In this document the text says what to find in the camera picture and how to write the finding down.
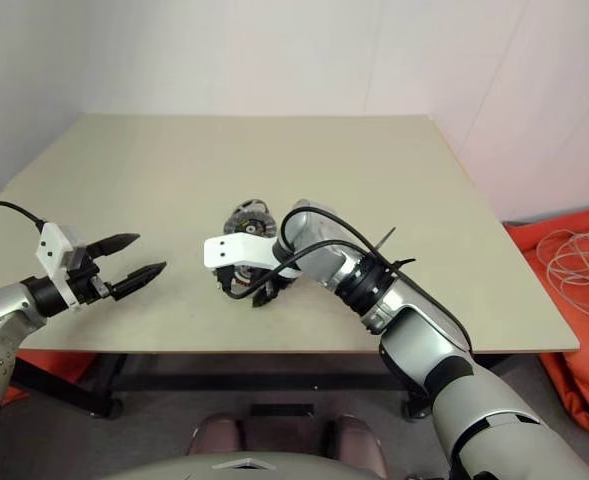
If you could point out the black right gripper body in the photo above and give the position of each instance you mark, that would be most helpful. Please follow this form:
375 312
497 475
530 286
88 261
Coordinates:
280 286

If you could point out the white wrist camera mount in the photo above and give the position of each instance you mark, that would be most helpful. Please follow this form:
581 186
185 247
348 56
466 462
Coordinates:
54 245
234 250

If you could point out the flat black floor plate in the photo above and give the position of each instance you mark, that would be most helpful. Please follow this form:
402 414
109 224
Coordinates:
281 410

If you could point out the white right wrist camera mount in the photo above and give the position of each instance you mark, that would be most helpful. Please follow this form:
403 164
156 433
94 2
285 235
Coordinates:
234 250

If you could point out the black metal table frame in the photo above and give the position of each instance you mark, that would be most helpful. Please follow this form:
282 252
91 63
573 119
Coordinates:
254 382

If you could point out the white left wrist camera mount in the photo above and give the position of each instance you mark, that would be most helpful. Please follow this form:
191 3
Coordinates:
54 245

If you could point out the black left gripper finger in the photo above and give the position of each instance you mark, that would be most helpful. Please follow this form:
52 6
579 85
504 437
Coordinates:
116 243
139 278

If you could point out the round silver motor housing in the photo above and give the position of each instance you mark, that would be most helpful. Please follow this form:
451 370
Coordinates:
244 280

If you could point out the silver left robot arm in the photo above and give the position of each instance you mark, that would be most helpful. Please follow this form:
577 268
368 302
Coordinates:
4 305

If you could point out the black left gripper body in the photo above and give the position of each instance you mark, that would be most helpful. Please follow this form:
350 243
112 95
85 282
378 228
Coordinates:
88 285

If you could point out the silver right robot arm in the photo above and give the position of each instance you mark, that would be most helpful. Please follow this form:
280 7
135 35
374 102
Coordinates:
424 340

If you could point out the silver spoked rotor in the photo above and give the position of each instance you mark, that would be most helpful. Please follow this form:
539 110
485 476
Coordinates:
250 218

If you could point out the dark maroon rounded shape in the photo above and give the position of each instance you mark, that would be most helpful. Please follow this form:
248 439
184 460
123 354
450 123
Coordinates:
215 434
356 440

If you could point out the grey rounded robot torso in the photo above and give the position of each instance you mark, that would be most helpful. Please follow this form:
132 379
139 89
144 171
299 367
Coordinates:
174 470

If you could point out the orange cushion under table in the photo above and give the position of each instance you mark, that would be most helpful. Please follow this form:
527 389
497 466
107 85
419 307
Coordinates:
49 363

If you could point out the large orange bean bag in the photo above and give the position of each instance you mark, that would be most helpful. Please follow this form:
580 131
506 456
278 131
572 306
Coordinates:
529 240

